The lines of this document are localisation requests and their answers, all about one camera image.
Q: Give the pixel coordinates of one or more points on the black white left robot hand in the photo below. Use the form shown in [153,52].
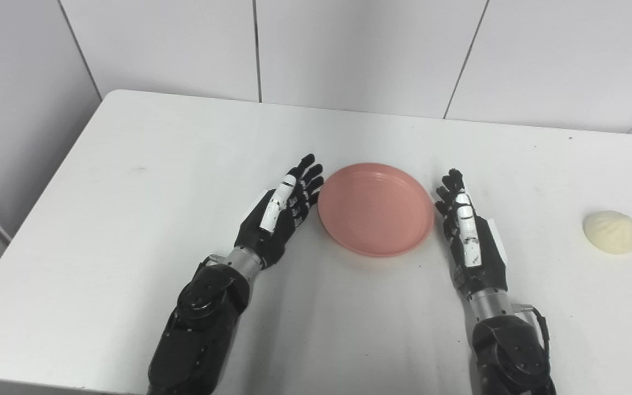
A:
[258,236]

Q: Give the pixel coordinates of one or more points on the cream steamed bun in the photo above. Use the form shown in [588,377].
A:
[612,233]

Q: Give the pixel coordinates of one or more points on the pink round plate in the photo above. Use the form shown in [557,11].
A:
[376,211]

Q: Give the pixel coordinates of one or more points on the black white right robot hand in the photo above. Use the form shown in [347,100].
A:
[489,269]

